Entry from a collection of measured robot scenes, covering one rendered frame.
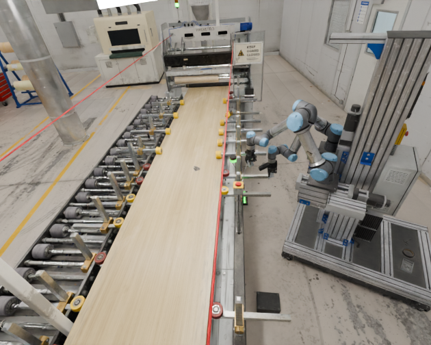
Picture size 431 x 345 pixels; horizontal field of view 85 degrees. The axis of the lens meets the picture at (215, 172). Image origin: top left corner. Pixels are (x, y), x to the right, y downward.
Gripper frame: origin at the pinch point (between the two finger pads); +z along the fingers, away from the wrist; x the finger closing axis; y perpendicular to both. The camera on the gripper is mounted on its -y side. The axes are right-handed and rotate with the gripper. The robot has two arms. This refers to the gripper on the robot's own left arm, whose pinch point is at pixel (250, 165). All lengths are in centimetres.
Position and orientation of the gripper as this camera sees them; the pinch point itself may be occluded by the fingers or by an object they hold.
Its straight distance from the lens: 224.6
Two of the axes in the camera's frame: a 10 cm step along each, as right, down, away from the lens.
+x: 9.5, -2.3, 1.9
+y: 2.9, 5.3, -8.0
